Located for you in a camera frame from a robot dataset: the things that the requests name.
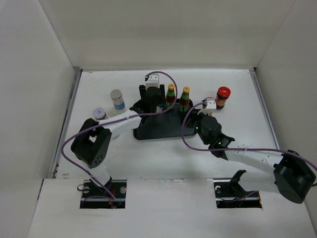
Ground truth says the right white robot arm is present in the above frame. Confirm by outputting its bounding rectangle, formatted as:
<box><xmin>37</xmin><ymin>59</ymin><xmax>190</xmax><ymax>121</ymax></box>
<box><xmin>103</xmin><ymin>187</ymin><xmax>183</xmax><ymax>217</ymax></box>
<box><xmin>187</xmin><ymin>114</ymin><xmax>317</xmax><ymax>204</ymax></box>

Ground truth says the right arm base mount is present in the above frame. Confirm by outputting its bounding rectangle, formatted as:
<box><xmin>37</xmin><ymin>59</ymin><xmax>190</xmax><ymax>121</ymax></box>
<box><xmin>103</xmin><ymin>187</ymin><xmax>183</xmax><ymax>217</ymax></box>
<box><xmin>213</xmin><ymin>170</ymin><xmax>262</xmax><ymax>209</ymax></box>

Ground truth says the tall jar silver lid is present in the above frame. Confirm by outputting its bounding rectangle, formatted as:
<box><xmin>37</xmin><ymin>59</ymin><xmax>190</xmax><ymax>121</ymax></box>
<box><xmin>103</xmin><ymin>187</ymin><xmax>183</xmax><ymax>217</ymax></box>
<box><xmin>156</xmin><ymin>104</ymin><xmax>164</xmax><ymax>113</ymax></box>

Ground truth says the large jar red lid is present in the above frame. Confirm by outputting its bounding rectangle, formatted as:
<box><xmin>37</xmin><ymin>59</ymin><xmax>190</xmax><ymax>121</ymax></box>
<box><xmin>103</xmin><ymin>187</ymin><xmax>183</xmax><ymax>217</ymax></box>
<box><xmin>215</xmin><ymin>86</ymin><xmax>231</xmax><ymax>110</ymax></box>

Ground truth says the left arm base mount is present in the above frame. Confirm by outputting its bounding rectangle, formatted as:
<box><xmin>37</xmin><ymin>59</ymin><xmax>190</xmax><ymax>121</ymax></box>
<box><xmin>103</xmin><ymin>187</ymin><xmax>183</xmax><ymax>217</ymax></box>
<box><xmin>77</xmin><ymin>180</ymin><xmax>127</xmax><ymax>209</ymax></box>

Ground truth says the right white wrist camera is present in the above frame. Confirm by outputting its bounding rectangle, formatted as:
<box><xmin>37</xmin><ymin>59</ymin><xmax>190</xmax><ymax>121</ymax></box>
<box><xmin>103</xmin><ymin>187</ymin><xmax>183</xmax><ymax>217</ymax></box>
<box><xmin>198</xmin><ymin>97</ymin><xmax>216</xmax><ymax>116</ymax></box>

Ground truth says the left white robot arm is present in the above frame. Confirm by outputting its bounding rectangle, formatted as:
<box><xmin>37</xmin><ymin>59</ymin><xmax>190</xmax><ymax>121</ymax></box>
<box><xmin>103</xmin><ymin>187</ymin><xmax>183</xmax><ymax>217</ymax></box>
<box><xmin>70</xmin><ymin>84</ymin><xmax>165</xmax><ymax>198</ymax></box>

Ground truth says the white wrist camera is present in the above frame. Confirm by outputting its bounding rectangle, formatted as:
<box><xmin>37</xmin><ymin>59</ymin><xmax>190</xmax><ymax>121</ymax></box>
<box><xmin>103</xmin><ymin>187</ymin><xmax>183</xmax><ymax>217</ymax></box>
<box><xmin>198</xmin><ymin>97</ymin><xmax>216</xmax><ymax>116</ymax></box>
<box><xmin>145</xmin><ymin>73</ymin><xmax>159</xmax><ymax>90</ymax></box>

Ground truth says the tall jar blue label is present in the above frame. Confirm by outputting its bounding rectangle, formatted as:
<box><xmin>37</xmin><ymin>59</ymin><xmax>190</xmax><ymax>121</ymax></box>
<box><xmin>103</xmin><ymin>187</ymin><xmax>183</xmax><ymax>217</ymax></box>
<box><xmin>110</xmin><ymin>89</ymin><xmax>125</xmax><ymax>111</ymax></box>

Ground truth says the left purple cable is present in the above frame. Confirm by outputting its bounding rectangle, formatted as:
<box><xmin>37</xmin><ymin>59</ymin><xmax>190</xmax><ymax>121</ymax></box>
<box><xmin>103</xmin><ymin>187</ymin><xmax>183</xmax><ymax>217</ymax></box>
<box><xmin>60</xmin><ymin>71</ymin><xmax>177</xmax><ymax>202</ymax></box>

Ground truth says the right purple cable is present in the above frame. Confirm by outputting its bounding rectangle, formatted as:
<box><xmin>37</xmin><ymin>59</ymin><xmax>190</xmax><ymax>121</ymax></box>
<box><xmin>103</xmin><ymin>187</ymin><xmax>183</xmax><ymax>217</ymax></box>
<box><xmin>182</xmin><ymin>100</ymin><xmax>317</xmax><ymax>186</ymax></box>

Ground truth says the black plastic tray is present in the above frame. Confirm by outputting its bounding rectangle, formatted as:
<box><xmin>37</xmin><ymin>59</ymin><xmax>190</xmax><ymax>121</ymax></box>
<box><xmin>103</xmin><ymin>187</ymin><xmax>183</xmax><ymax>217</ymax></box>
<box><xmin>133</xmin><ymin>99</ymin><xmax>186</xmax><ymax>140</ymax></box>

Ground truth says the green sauce bottle yellow cap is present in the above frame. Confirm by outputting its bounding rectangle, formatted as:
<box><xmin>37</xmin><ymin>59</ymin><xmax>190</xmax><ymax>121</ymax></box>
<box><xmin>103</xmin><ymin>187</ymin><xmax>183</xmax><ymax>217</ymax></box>
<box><xmin>165</xmin><ymin>83</ymin><xmax>175</xmax><ymax>110</ymax></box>
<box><xmin>178</xmin><ymin>86</ymin><xmax>190</xmax><ymax>112</ymax></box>

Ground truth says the small jar white lid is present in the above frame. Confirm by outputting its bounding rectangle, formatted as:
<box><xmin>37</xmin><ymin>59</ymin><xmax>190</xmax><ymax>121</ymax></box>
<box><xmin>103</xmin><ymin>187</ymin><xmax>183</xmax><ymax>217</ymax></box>
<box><xmin>93</xmin><ymin>107</ymin><xmax>107</xmax><ymax>120</ymax></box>

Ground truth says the purple cable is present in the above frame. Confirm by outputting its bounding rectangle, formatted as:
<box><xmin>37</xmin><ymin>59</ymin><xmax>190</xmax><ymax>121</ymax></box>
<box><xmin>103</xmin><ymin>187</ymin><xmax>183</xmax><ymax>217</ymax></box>
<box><xmin>60</xmin><ymin>71</ymin><xmax>177</xmax><ymax>202</ymax></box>
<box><xmin>182</xmin><ymin>100</ymin><xmax>317</xmax><ymax>186</ymax></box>

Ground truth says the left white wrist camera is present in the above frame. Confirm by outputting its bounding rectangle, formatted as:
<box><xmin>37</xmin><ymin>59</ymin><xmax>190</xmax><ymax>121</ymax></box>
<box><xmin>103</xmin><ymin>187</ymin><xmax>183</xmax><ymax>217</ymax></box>
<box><xmin>145</xmin><ymin>73</ymin><xmax>159</xmax><ymax>90</ymax></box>

